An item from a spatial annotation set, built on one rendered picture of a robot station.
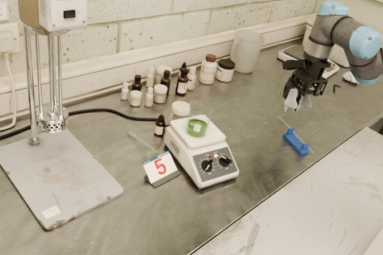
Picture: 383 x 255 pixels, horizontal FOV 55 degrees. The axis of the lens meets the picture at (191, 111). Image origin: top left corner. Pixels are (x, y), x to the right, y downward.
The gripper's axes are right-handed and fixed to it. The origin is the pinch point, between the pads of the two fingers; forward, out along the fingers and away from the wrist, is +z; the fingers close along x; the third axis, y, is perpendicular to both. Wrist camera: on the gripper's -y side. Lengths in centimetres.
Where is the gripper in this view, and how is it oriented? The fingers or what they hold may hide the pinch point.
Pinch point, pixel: (290, 107)
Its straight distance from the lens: 124.3
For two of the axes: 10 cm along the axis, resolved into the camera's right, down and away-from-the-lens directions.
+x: 9.1, -0.7, 4.0
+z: -1.7, 8.2, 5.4
